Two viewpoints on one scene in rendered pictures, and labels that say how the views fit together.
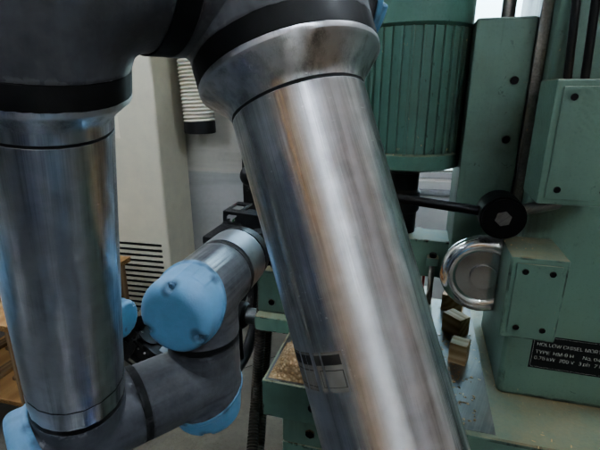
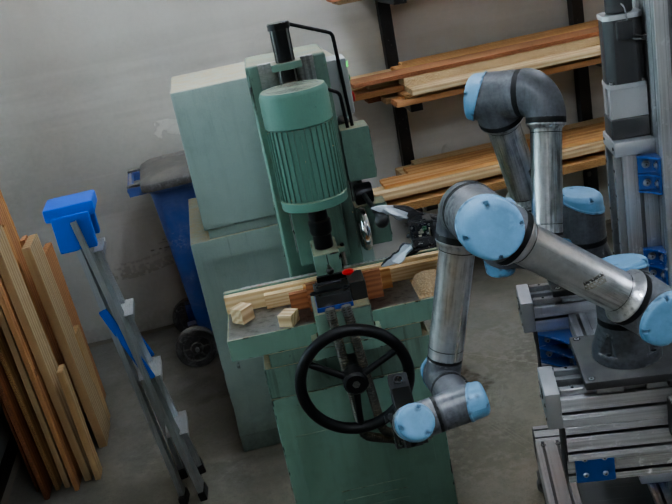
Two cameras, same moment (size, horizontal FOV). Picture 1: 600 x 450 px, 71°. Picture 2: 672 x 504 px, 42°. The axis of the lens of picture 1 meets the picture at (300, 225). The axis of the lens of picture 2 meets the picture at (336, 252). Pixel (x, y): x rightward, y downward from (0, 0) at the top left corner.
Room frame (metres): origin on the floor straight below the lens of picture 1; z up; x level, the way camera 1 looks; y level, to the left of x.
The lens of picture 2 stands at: (1.41, 1.94, 1.81)
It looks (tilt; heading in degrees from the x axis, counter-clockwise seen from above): 20 degrees down; 252
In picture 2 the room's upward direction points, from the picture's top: 11 degrees counter-clockwise
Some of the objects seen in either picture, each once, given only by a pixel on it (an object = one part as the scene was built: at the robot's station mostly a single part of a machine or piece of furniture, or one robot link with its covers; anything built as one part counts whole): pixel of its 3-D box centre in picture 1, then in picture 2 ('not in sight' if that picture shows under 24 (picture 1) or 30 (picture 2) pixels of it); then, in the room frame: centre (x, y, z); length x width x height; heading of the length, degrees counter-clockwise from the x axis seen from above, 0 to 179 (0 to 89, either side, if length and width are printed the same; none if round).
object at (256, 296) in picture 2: not in sight; (333, 282); (0.74, -0.20, 0.93); 0.60 x 0.02 x 0.05; 164
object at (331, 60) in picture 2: not in sight; (338, 85); (0.53, -0.46, 1.40); 0.10 x 0.06 x 0.16; 74
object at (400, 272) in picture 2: not in sight; (364, 280); (0.66, -0.16, 0.92); 0.55 x 0.02 x 0.04; 164
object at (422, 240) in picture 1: (409, 254); (327, 259); (0.74, -0.21, 0.99); 0.14 x 0.07 x 0.09; 74
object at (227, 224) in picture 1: (251, 239); (431, 228); (0.55, 0.07, 1.09); 0.12 x 0.09 x 0.08; 164
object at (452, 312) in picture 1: (455, 322); not in sight; (0.78, -0.33, 0.82); 0.04 x 0.03 x 0.04; 31
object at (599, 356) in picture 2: not in sight; (625, 333); (0.30, 0.46, 0.87); 0.15 x 0.15 x 0.10
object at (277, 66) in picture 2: not in sight; (284, 55); (0.71, -0.32, 1.54); 0.08 x 0.08 x 0.17; 74
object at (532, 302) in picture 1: (526, 287); (372, 220); (0.55, -0.32, 1.02); 0.09 x 0.07 x 0.12; 164
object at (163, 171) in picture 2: not in sight; (215, 249); (0.70, -2.13, 0.48); 0.64 x 0.54 x 0.97; 171
